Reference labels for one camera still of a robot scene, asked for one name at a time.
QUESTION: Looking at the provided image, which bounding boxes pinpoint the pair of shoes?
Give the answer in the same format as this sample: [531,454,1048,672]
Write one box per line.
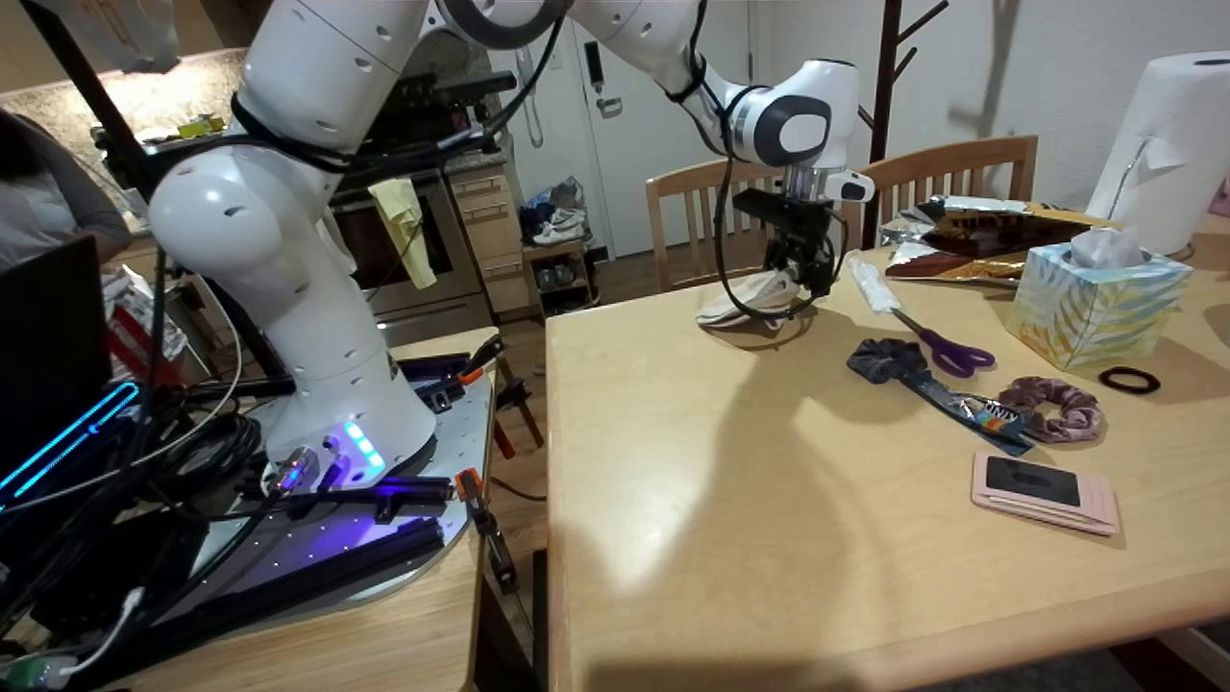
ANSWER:
[518,176,597,249]

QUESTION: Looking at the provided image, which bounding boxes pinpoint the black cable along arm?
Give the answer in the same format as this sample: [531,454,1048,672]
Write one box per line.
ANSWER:
[708,74,800,326]

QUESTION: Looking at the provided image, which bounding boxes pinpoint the seated person grey shirt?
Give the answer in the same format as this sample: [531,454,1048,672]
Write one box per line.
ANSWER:
[0,107,134,278]

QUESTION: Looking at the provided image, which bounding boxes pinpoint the black laptop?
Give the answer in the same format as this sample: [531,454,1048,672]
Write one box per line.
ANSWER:
[0,234,115,443]

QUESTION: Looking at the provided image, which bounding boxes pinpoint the yellow-green hanging cloth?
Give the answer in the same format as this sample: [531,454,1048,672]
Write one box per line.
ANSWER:
[365,172,442,297]

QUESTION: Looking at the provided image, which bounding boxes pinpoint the dark brown coat rack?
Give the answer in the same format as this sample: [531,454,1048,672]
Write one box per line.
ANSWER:
[861,0,959,253]

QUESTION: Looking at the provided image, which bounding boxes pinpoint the grey robot mounting plate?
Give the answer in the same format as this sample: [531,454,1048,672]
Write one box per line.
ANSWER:
[123,356,506,621]

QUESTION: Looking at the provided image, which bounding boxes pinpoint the white paper towel roll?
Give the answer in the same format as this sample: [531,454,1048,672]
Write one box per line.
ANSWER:
[1082,48,1230,258]

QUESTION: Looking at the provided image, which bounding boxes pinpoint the black control box blue light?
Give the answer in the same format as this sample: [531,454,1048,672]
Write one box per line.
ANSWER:
[0,374,144,507]

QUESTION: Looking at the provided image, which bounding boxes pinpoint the purple-handled scissors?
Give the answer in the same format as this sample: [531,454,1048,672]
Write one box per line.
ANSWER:
[887,303,1001,385]

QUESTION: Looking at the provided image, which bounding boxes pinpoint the orange-handled clamp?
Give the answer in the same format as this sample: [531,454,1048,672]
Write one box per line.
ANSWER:
[448,329,509,388]
[448,466,521,597]

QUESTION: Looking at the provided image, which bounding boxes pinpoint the black hair tie ring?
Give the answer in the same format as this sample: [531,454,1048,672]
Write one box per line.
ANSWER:
[1094,362,1163,399]

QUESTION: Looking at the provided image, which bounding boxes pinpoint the brown snack bag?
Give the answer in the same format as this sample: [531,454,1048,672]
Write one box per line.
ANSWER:
[912,187,1114,260]

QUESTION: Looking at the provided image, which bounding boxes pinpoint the long white paper wrapper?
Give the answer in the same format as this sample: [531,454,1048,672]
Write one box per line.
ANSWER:
[844,253,916,319]

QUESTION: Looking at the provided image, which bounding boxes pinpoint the wrist-mounted camera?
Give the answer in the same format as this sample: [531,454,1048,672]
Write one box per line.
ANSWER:
[832,170,880,206]

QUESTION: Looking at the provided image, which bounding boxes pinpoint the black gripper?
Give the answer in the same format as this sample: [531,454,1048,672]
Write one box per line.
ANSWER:
[734,187,850,299]

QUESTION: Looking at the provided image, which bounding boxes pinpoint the striped tissue box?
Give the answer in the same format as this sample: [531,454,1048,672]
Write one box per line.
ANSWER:
[1005,225,1194,375]

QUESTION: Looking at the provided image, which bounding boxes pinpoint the pink-cased phone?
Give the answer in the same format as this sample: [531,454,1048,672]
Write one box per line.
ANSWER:
[963,447,1126,540]

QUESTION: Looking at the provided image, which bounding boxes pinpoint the light wooden slat-back chair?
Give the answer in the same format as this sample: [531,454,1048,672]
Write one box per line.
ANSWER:
[640,154,786,297]
[863,131,1040,249]

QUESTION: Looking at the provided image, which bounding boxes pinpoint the black stand pole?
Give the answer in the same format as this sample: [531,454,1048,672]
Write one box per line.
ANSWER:
[15,0,152,202]

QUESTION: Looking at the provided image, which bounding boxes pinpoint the silver foil snack bag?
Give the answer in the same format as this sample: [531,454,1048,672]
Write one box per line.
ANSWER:
[880,234,1028,288]

